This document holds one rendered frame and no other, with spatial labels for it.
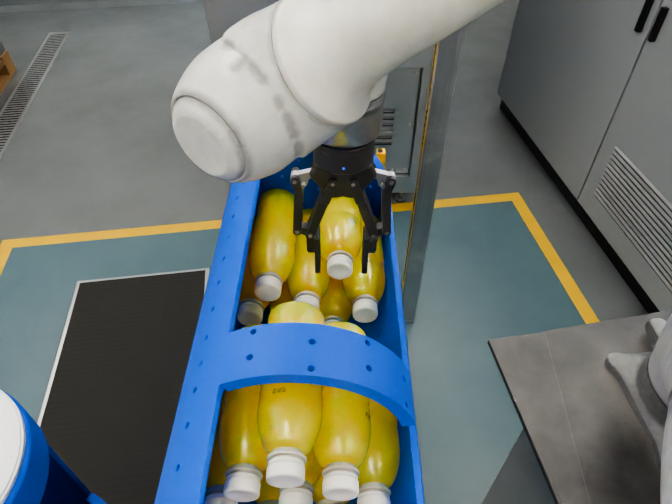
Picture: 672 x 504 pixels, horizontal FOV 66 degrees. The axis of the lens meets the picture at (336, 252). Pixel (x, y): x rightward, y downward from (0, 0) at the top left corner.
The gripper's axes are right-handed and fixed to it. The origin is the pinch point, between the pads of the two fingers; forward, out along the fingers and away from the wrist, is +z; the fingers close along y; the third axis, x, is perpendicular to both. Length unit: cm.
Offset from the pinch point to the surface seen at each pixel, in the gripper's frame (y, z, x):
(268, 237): 11.1, 0.5, -3.6
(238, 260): 13.2, -6.4, 8.0
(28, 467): 40.1, 13.4, 26.4
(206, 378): 14.3, -5.4, 24.5
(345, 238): -0.6, 0.6, -3.6
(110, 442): 69, 100, -17
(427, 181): -27, 43, -74
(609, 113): -114, 58, -143
